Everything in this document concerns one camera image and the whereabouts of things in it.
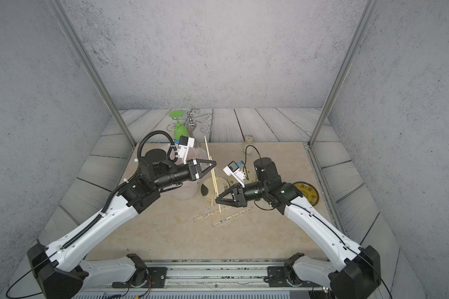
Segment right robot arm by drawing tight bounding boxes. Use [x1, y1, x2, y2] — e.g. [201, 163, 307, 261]
[215, 158, 383, 299]

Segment yellow plate brown rim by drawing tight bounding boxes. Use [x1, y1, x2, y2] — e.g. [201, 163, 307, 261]
[293, 181, 320, 206]

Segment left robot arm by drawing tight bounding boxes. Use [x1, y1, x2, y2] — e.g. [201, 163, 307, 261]
[27, 148, 216, 299]

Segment wrapped chopsticks left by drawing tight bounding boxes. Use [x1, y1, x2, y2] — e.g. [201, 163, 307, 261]
[193, 207, 229, 222]

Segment right aluminium frame post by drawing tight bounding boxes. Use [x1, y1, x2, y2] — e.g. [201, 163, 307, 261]
[308, 0, 378, 148]

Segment chrome cup holder stand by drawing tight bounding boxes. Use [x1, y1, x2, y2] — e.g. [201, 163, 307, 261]
[167, 108, 214, 148]

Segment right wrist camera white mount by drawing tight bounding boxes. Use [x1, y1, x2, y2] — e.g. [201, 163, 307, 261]
[223, 161, 246, 187]

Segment white shaker bottle beige cap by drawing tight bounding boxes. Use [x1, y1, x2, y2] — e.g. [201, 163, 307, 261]
[244, 136, 254, 145]

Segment cream plate with dark patch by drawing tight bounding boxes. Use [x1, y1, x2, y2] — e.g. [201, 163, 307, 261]
[200, 176, 229, 201]

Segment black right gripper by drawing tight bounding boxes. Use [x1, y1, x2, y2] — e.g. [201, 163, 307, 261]
[216, 182, 269, 209]

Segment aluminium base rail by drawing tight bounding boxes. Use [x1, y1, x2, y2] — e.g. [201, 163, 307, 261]
[55, 258, 360, 299]

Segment wrapped chopsticks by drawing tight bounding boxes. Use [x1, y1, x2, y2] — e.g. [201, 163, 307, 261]
[193, 207, 229, 222]
[212, 207, 253, 227]

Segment wrapped chopsticks middle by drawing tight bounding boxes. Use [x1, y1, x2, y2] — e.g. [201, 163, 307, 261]
[212, 207, 253, 227]

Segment left aluminium frame post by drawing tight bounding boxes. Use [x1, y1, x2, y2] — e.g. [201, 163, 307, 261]
[46, 0, 137, 148]

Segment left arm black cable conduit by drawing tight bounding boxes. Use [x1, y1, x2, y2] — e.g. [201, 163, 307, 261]
[136, 130, 178, 163]

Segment aluminium frame post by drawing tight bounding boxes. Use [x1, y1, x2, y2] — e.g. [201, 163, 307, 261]
[46, 0, 137, 148]
[308, 0, 378, 148]

